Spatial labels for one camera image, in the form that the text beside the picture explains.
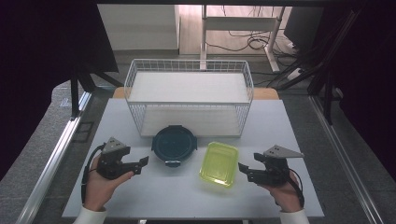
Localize person's left hand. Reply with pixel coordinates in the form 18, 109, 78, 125
83, 155, 134, 213

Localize white wire rack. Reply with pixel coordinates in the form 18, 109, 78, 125
123, 58, 255, 139

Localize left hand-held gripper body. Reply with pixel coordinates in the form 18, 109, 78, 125
96, 136, 135, 180

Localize white power strip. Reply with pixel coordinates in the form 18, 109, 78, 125
286, 67, 304, 81

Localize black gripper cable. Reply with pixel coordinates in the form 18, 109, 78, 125
80, 143, 106, 204
288, 169, 305, 208

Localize person's right hand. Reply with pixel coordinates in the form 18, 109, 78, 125
260, 169, 304, 214

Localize wooden board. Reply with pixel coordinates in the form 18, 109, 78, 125
112, 87, 280, 101

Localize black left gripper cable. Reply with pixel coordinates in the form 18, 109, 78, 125
80, 143, 106, 204

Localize round container with dark lid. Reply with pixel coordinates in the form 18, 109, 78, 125
151, 124, 198, 168

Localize white desk frame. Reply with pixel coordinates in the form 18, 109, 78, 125
200, 4, 286, 73

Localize black floor cables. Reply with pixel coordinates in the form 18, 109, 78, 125
205, 5, 300, 54

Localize yellow-green plastic container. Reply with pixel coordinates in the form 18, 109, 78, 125
199, 141, 240, 189

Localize black tripod stand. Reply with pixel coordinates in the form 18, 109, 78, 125
69, 62, 124, 121

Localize black metal stand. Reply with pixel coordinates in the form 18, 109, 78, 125
267, 8, 365, 125

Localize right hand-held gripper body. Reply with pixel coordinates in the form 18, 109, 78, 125
247, 144, 305, 188

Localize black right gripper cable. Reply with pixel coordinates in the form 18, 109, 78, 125
288, 169, 305, 208

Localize dark curtain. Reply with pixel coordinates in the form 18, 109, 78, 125
323, 0, 396, 175
0, 0, 120, 181

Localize aluminium rail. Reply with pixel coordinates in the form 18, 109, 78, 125
15, 91, 93, 224
308, 95, 386, 224

